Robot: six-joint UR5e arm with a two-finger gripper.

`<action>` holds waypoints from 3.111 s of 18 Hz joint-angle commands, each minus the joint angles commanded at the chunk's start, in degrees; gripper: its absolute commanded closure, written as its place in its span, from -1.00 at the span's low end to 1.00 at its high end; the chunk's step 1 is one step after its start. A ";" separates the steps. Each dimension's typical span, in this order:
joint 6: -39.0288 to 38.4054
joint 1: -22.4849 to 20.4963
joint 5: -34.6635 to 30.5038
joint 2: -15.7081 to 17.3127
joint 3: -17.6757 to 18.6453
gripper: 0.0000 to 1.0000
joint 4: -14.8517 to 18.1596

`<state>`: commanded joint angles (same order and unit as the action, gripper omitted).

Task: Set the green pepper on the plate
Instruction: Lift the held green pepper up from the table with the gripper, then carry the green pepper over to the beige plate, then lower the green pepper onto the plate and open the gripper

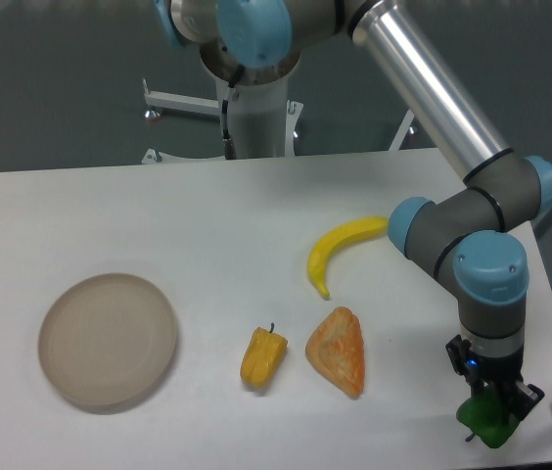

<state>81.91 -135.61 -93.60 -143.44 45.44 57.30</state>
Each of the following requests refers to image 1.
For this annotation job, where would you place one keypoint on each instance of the beige round plate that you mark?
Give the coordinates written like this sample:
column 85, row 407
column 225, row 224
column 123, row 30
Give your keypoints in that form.
column 107, row 343

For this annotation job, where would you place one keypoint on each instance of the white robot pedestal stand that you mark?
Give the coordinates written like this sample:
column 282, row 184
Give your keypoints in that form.
column 329, row 99

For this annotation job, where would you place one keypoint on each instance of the yellow toy banana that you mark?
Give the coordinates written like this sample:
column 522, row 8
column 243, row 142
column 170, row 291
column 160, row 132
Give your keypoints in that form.
column 337, row 239

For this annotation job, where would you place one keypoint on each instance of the orange toy bread slice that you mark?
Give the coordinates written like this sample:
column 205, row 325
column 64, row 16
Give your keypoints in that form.
column 335, row 350

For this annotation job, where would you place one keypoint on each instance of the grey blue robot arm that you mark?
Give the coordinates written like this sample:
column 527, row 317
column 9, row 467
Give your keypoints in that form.
column 465, row 242

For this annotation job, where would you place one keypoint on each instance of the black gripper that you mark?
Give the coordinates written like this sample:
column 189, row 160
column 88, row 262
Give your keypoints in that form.
column 504, row 374

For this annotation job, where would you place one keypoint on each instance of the green toy pepper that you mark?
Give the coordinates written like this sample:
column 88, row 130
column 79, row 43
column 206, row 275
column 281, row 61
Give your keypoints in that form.
column 487, row 418

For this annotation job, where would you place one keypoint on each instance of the yellow toy pepper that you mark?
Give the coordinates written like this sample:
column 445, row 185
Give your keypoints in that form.
column 262, row 358

